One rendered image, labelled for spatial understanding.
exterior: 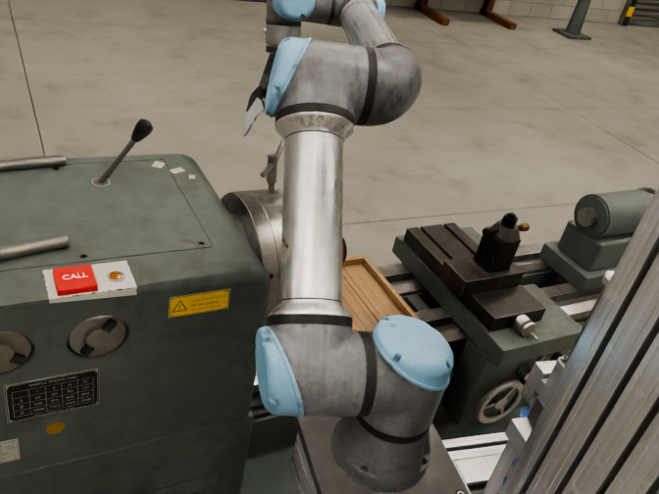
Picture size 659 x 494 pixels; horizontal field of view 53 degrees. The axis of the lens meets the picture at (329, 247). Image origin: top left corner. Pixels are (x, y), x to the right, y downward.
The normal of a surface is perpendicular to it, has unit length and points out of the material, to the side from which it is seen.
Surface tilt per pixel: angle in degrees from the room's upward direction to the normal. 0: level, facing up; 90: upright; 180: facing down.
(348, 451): 72
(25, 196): 0
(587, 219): 90
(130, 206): 0
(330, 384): 59
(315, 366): 44
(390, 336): 8
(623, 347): 90
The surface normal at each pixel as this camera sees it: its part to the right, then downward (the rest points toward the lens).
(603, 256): 0.44, 0.56
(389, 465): 0.01, 0.27
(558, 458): -0.94, 0.01
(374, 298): 0.18, -0.82
